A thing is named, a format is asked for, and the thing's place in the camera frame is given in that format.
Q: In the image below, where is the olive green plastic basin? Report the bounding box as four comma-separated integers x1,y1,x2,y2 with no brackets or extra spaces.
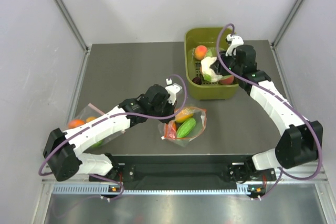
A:
184,27,238,100

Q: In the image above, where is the fake green fruit in bag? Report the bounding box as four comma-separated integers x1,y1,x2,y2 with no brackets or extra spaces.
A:
91,140,103,148

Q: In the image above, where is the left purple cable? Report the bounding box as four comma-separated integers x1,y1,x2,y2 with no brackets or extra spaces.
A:
38,74,188,201

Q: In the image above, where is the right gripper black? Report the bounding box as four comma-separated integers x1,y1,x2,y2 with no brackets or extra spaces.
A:
212,49,243,78

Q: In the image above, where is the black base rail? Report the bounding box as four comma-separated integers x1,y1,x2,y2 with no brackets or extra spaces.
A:
106,155,265,190

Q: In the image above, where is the fake green cucumber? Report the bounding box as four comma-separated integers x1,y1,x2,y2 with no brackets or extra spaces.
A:
177,118,196,138

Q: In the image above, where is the fake peach back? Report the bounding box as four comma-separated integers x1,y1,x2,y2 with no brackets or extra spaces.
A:
194,45,208,61

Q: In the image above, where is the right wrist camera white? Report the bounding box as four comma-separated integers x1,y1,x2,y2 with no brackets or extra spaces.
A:
225,34,244,56

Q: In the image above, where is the purple cable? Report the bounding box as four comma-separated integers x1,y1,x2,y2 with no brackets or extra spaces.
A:
216,23,323,201
38,74,188,201

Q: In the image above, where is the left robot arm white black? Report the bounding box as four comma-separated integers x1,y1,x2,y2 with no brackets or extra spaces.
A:
43,83,182,182

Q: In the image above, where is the fake orange yellow mango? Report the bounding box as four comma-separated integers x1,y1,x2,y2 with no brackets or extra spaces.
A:
175,107,194,124

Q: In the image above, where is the grey slotted cable duct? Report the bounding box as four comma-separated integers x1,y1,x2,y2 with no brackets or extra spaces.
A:
52,184,265,196

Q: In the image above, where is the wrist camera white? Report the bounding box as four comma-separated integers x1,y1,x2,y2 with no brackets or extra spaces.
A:
225,34,244,56
165,78,183,105

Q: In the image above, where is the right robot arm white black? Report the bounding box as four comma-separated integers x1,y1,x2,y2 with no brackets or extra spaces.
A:
216,44,323,180

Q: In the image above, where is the dark fake plum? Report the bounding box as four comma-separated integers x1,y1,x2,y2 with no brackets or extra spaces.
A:
192,77,202,85

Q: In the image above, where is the clear zip bag red seal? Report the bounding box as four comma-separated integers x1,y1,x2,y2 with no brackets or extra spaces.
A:
159,106,207,147

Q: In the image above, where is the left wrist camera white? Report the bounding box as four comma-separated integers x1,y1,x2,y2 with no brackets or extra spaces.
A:
165,78,183,105

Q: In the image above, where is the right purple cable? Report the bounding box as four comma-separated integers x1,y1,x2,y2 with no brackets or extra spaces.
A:
216,23,323,201

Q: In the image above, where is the fake orange fruit in bag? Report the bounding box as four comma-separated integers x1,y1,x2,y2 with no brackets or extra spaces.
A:
68,119,86,129

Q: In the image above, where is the fake peach pink right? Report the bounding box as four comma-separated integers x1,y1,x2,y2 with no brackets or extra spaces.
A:
219,75,234,85

